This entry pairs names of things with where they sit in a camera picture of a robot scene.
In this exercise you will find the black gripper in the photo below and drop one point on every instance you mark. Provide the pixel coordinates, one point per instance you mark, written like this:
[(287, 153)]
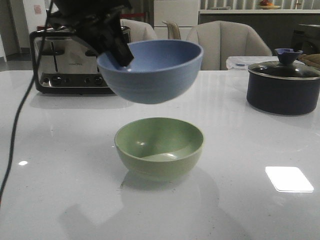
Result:
[(97, 23)]

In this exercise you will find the blue plastic bowl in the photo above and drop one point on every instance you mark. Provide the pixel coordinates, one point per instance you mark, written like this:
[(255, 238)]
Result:
[(161, 70)]

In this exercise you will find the green plastic bowl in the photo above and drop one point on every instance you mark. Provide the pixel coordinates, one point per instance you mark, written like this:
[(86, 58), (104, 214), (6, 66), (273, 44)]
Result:
[(159, 149)]

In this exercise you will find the beige upholstered chair left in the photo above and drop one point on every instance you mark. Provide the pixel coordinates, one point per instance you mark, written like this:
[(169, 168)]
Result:
[(139, 31)]

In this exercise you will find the beige upholstered chair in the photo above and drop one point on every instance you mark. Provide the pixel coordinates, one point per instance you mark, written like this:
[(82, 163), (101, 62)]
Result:
[(223, 39), (139, 31)]

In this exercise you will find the cream office chair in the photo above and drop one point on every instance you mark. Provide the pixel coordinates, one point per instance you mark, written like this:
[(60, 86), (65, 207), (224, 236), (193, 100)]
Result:
[(173, 31)]

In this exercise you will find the black and chrome toaster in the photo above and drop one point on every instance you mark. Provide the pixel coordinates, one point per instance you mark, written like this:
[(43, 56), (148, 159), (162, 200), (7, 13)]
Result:
[(63, 65)]

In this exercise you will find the white cabinet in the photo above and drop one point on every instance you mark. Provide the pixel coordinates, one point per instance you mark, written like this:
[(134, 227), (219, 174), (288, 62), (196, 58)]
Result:
[(182, 12)]

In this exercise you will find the beige upholstered chair right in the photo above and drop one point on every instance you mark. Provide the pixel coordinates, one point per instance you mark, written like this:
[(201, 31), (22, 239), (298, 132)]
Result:
[(223, 39)]

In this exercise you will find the clear plastic container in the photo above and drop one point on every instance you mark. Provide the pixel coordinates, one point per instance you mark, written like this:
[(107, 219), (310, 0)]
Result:
[(242, 62)]

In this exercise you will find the fruit bowl on counter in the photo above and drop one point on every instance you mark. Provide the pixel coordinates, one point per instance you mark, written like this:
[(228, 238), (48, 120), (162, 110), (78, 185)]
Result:
[(267, 5)]

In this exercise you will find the glass pot lid blue knob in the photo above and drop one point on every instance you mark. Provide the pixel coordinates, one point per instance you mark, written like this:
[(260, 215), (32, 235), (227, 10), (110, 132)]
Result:
[(286, 67)]

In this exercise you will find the dark blue cooking pot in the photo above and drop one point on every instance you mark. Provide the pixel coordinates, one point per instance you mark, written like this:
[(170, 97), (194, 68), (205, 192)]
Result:
[(283, 96)]

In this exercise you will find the brown cloth item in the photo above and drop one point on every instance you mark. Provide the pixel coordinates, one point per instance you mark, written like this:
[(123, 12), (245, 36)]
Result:
[(312, 60)]

